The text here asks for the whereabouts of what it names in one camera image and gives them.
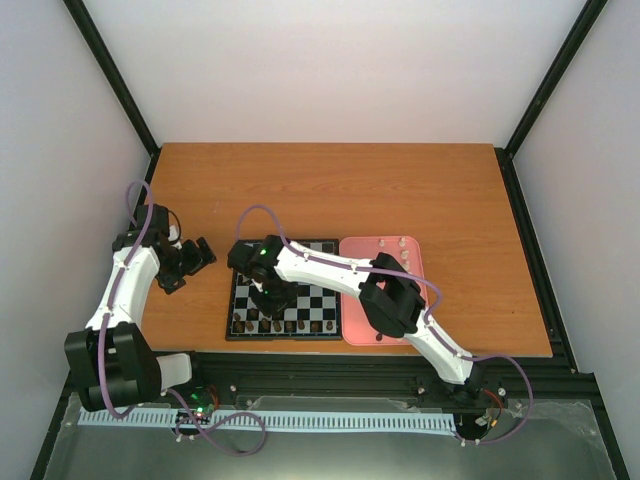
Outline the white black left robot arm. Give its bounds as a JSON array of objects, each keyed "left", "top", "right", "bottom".
[{"left": 64, "top": 205, "right": 216, "bottom": 415}]

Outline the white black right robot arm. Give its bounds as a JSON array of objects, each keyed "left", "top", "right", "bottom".
[{"left": 227, "top": 235, "right": 474, "bottom": 385}]

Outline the black white chess board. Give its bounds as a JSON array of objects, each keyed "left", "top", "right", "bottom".
[{"left": 225, "top": 270, "right": 342, "bottom": 341}]

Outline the pink plastic tray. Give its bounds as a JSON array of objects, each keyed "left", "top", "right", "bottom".
[{"left": 338, "top": 234, "right": 433, "bottom": 347}]

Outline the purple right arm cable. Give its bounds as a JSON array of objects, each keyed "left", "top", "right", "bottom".
[{"left": 235, "top": 203, "right": 535, "bottom": 447}]

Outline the light blue cable duct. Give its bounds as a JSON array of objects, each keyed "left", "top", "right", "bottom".
[{"left": 78, "top": 407, "right": 456, "bottom": 435}]

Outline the black aluminium frame rail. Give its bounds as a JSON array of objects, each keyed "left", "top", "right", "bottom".
[{"left": 177, "top": 353, "right": 604, "bottom": 413}]

